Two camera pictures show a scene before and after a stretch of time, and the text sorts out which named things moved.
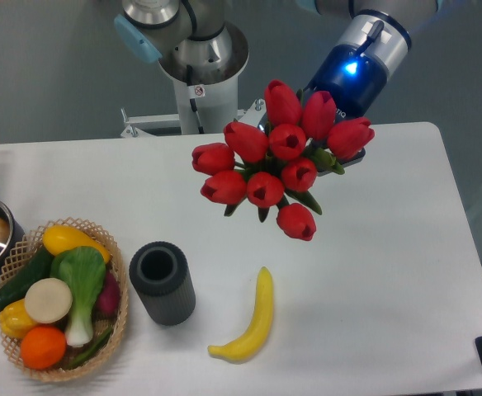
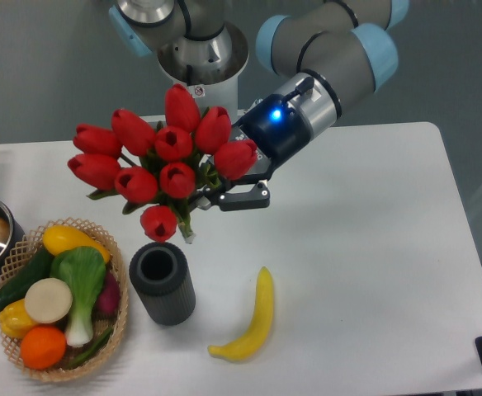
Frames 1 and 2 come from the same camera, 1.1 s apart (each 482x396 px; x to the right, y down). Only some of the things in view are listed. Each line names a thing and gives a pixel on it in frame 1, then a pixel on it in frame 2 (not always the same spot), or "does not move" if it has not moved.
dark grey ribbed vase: (161, 274) does not move
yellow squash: (59, 238) does not move
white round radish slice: (48, 300) does not move
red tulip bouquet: (275, 166) → (160, 169)
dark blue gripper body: (354, 77) → (276, 128)
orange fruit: (43, 347) does not move
